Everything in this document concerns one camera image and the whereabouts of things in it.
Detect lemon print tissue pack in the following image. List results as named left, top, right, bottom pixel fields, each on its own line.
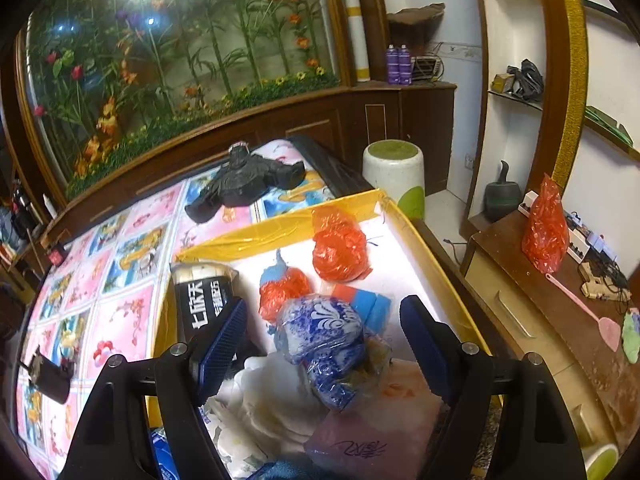
left=200, top=398, right=268, bottom=479

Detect pink tissue pack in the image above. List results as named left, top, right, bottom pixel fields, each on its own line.
left=305, top=359, right=444, bottom=479

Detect white cloth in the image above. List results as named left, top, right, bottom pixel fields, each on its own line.
left=212, top=352, right=329, bottom=462

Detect blue fluffy cloth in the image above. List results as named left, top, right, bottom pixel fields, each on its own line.
left=255, top=460, right=326, bottom=480

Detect black snack packet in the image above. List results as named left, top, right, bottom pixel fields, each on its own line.
left=170, top=260, right=238, bottom=341

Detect red blue sponge pack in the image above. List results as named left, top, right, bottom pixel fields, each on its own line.
left=330, top=284, right=392, bottom=335

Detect blue knitted item red bag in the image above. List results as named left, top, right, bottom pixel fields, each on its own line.
left=258, top=249, right=312, bottom=325

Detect blue white patterned bag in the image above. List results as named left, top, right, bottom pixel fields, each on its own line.
left=274, top=294, right=392, bottom=411

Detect orange plastic bag bundle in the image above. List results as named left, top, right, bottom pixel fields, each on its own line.
left=311, top=206, right=372, bottom=283

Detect black cylinder stand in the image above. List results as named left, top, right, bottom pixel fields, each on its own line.
left=20, top=349, right=74, bottom=404

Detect pink fly swatter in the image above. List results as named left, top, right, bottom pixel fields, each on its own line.
left=544, top=273, right=622, bottom=352

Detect wooden drawer cabinet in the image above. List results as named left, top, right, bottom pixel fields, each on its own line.
left=462, top=212, right=639, bottom=452

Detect red plastic bag on cabinet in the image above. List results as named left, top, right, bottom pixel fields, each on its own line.
left=521, top=174, right=568, bottom=274

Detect white power strip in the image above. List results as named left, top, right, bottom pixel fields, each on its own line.
left=516, top=190, right=609, bottom=265

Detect yellow-rimmed white foam box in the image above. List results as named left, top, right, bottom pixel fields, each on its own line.
left=146, top=187, right=504, bottom=480

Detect black star-shaped device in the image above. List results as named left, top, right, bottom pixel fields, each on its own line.
left=184, top=142, right=306, bottom=224

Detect white green stool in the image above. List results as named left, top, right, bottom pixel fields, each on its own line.
left=362, top=139, right=425, bottom=220

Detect dark wooden sideboard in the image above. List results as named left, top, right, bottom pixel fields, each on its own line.
left=46, top=81, right=457, bottom=240

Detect purple bottle right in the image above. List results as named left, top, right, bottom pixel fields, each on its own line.
left=398, top=44, right=412, bottom=86

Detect purple bottle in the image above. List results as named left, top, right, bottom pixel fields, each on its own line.
left=398, top=44, right=412, bottom=86
left=385, top=44, right=400, bottom=84

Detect purple bottle left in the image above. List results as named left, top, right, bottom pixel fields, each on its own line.
left=385, top=44, right=400, bottom=84

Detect white yellow rolled poster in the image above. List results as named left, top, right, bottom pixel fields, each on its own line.
left=344, top=0, right=371, bottom=82

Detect black straps on shelf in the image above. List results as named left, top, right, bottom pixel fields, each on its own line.
left=491, top=57, right=546, bottom=104

